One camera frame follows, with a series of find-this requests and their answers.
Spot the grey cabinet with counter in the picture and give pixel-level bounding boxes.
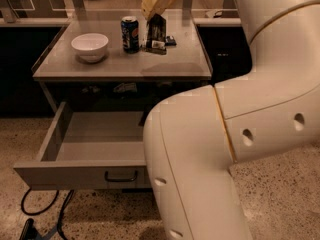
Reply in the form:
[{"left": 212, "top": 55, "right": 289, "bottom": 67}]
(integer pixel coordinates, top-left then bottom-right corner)
[{"left": 31, "top": 9, "right": 213, "bottom": 116}]

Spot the black drawer handle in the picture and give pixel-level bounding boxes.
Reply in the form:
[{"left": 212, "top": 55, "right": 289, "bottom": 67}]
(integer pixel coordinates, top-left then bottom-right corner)
[{"left": 104, "top": 170, "right": 138, "bottom": 183}]

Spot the black floor cable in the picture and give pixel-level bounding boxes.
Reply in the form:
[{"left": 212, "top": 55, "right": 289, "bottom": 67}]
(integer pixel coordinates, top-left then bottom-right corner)
[{"left": 20, "top": 189, "right": 76, "bottom": 240}]

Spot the black plug on floor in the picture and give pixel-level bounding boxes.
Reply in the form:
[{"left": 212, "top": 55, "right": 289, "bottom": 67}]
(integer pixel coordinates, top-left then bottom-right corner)
[{"left": 19, "top": 218, "right": 37, "bottom": 240}]

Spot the white ceramic bowl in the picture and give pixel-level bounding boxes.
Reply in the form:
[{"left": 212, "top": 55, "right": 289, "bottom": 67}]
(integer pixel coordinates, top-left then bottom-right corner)
[{"left": 71, "top": 33, "right": 109, "bottom": 63}]

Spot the blue pepsi can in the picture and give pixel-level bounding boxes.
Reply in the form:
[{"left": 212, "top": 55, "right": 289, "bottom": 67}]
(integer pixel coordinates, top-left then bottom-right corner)
[{"left": 121, "top": 16, "right": 139, "bottom": 53}]

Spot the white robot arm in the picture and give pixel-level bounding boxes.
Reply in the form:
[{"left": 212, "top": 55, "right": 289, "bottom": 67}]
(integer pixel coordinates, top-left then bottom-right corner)
[{"left": 143, "top": 0, "right": 320, "bottom": 240}]

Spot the open grey top drawer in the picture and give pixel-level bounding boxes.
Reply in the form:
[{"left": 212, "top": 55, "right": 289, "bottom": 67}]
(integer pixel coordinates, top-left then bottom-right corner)
[{"left": 14, "top": 102, "right": 151, "bottom": 190}]

